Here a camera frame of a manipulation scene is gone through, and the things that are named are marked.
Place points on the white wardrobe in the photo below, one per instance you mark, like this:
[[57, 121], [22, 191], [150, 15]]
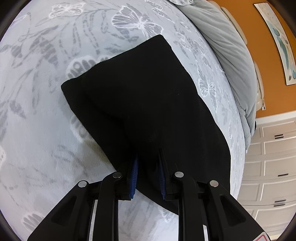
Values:
[[267, 191]]

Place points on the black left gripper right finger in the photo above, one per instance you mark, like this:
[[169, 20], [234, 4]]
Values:
[[207, 211]]

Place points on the grey duvet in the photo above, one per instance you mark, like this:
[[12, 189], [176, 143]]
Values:
[[232, 54]]

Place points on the framed wall painting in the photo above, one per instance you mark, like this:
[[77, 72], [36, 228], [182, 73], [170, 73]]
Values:
[[281, 41]]

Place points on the butterfly patterned bed sheet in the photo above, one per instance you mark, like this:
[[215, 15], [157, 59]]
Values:
[[45, 150]]

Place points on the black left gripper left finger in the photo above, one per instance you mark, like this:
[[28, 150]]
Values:
[[89, 210]]

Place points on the black pants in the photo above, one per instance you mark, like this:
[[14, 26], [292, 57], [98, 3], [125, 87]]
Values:
[[142, 107]]

